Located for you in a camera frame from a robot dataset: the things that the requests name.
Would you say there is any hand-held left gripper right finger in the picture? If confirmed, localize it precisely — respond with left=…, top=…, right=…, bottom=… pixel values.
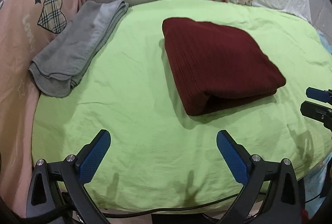
left=215, top=130, right=307, bottom=224

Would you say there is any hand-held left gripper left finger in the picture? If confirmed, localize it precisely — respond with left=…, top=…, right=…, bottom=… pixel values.
left=26, top=129, right=112, bottom=224

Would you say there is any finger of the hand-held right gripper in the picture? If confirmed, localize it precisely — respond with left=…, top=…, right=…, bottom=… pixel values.
left=305, top=87, right=332, bottom=104
left=300, top=100, right=332, bottom=132

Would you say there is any maroon knit sweater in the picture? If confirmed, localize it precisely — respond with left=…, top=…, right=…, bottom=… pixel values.
left=162, top=17, right=286, bottom=117

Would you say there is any light green bed sheet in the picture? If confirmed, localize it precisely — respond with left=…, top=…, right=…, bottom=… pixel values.
left=31, top=0, right=332, bottom=214

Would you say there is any grey towel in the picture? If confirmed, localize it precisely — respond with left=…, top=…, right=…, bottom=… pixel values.
left=28, top=0, right=129, bottom=98

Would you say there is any pink garment with plaid heart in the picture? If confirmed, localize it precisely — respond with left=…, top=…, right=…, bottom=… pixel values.
left=0, top=0, right=87, bottom=214

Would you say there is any black cable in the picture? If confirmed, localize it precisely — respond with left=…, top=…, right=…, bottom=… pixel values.
left=100, top=191, right=270, bottom=219

